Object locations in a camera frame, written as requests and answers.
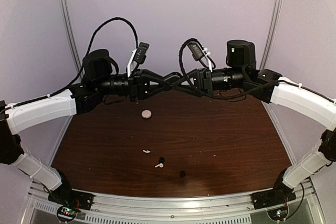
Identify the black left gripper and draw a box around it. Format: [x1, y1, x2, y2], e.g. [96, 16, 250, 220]
[95, 68, 171, 101]

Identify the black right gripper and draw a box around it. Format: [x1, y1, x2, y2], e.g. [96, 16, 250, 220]
[172, 67, 247, 97]

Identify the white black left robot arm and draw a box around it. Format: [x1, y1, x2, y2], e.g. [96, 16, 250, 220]
[1, 49, 171, 205]

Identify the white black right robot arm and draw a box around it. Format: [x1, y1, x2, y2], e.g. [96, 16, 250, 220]
[172, 38, 335, 204]

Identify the white round charging case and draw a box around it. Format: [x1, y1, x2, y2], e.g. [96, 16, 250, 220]
[141, 110, 152, 119]

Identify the white earbud lower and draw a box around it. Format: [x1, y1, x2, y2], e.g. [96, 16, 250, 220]
[155, 163, 164, 168]

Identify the black earbud lower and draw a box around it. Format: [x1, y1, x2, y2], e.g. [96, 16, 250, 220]
[180, 170, 186, 177]

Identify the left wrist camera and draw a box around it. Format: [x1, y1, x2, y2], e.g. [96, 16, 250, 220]
[133, 42, 150, 65]

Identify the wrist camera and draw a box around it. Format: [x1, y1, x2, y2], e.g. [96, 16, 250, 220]
[187, 42, 205, 61]
[133, 42, 150, 65]

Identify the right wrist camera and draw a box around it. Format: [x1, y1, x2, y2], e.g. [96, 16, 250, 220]
[187, 42, 205, 61]

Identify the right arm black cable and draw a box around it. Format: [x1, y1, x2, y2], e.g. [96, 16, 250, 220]
[177, 37, 253, 103]

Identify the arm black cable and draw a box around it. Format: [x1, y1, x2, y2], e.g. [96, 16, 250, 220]
[177, 37, 253, 103]
[5, 17, 140, 109]

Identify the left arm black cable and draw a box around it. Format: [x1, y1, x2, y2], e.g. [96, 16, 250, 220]
[5, 17, 140, 109]

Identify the left aluminium frame post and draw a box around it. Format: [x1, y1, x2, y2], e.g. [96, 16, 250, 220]
[54, 0, 87, 141]

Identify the aluminium frame post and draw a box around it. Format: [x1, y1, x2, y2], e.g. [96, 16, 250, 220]
[260, 0, 283, 69]
[54, 0, 87, 141]

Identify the right aluminium frame post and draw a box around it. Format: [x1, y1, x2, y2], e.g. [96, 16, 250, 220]
[260, 0, 283, 69]

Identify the front aluminium rail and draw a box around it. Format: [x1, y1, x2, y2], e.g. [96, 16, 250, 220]
[19, 180, 325, 223]

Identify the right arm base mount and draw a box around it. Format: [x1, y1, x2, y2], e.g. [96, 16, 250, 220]
[251, 189, 296, 222]

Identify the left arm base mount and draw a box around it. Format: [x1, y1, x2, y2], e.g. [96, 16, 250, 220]
[48, 190, 93, 223]

